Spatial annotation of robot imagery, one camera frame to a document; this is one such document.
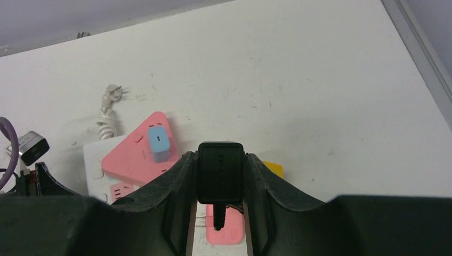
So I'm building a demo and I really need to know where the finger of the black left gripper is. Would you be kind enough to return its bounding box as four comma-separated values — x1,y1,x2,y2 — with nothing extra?
35,162,79,196

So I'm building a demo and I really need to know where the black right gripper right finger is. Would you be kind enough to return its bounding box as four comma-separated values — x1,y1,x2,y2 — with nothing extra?
243,154,451,255

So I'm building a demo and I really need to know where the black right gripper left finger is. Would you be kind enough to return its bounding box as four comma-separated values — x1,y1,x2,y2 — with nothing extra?
1,152,197,255

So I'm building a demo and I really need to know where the pink square plug adapter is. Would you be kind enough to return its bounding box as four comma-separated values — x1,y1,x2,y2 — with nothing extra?
206,205,245,245

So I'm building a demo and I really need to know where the yellow cube socket adapter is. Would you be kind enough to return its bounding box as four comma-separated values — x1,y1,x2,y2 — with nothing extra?
263,161,284,178

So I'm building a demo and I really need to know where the white power strip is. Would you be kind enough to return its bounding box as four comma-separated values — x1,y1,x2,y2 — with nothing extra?
83,135,139,204

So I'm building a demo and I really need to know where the pink triangular socket adapter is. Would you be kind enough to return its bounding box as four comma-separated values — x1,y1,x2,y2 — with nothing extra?
101,111,180,186

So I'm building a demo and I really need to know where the black power adapter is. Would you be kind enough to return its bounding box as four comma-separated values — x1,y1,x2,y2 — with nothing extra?
197,141,245,204

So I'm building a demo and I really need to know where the blue usb charger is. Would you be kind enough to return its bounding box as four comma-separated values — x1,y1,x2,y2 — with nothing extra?
148,125,171,163

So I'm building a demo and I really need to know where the aluminium frame rail right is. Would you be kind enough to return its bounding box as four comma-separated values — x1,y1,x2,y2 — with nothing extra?
381,0,451,128

